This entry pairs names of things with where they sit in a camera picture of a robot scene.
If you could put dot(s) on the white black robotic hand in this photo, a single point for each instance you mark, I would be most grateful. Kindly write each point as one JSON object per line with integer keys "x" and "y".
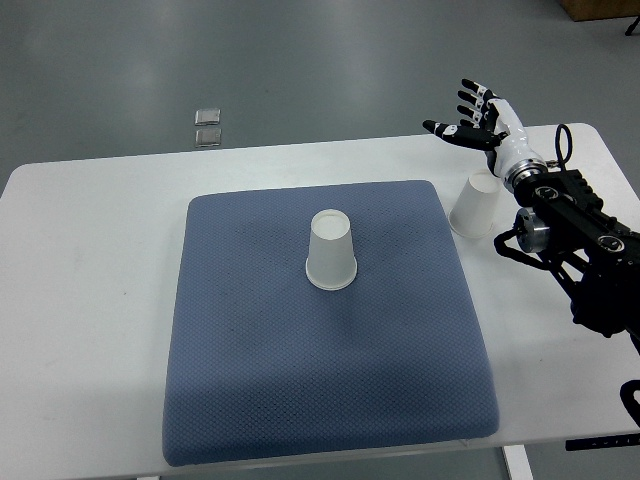
{"x": 490, "y": 124}

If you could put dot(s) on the white paper cup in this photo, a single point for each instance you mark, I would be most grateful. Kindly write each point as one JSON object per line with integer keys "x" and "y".
{"x": 473, "y": 212}
{"x": 331, "y": 264}

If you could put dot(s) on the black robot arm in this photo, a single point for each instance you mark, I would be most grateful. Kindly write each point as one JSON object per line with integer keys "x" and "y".
{"x": 561, "y": 228}

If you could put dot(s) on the brown cardboard box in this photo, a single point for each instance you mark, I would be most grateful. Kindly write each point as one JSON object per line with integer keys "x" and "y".
{"x": 590, "y": 10}

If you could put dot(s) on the black tripod leg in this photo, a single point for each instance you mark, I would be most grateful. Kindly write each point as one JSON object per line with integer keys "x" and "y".
{"x": 631, "y": 28}

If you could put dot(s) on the lower metal floor plate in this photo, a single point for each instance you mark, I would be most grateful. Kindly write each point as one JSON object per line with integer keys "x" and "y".
{"x": 208, "y": 137}

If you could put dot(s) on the metal floor plate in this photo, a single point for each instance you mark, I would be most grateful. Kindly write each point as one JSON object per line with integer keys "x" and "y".
{"x": 208, "y": 137}
{"x": 207, "y": 116}

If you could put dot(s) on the upper metal floor plate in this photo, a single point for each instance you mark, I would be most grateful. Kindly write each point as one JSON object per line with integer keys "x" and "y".
{"x": 207, "y": 116}

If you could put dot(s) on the black table control panel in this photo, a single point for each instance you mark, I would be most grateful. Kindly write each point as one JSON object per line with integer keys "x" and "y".
{"x": 603, "y": 442}

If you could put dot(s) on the white table leg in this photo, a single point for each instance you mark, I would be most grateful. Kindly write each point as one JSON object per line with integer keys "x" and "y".
{"x": 517, "y": 463}

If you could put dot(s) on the blue textured cushion mat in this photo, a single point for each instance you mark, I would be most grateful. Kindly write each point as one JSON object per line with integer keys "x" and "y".
{"x": 264, "y": 364}

